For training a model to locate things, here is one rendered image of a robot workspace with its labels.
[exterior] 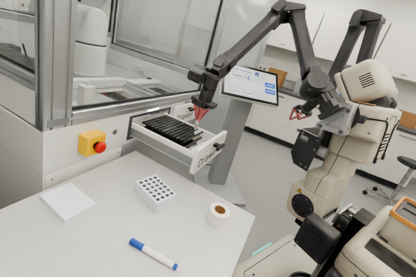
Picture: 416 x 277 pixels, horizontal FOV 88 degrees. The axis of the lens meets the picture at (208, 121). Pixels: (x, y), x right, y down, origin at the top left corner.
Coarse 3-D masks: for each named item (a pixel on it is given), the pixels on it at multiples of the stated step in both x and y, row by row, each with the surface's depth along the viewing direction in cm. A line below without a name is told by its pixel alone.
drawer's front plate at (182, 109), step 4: (184, 104) 125; (188, 104) 127; (192, 104) 132; (176, 108) 117; (180, 108) 120; (184, 108) 125; (176, 112) 118; (180, 112) 122; (184, 112) 127; (188, 112) 131; (192, 112) 136; (176, 116) 120; (180, 116) 124; (184, 116) 129; (188, 116) 133; (192, 116) 138; (184, 120) 131
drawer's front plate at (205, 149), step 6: (222, 132) 99; (210, 138) 90; (216, 138) 91; (222, 138) 99; (204, 144) 83; (210, 144) 86; (198, 150) 78; (204, 150) 82; (210, 150) 90; (198, 156) 79; (204, 156) 85; (192, 162) 80; (198, 162) 81; (204, 162) 88; (192, 168) 80; (198, 168) 84
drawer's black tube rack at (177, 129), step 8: (152, 120) 99; (160, 120) 102; (168, 120) 104; (176, 120) 107; (152, 128) 98; (160, 128) 93; (168, 128) 95; (176, 128) 97; (184, 128) 100; (192, 128) 102; (168, 136) 95; (176, 136) 91; (184, 136) 93; (184, 144) 92
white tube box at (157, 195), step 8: (152, 176) 77; (136, 184) 72; (144, 184) 72; (152, 184) 73; (160, 184) 76; (136, 192) 73; (144, 192) 70; (152, 192) 70; (160, 192) 71; (168, 192) 72; (144, 200) 70; (152, 200) 67; (160, 200) 67; (168, 200) 70; (152, 208) 68; (160, 208) 68
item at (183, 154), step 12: (132, 120) 95; (144, 120) 101; (180, 120) 110; (132, 132) 92; (144, 132) 90; (204, 132) 105; (156, 144) 88; (168, 144) 85; (192, 144) 101; (180, 156) 84; (192, 156) 82
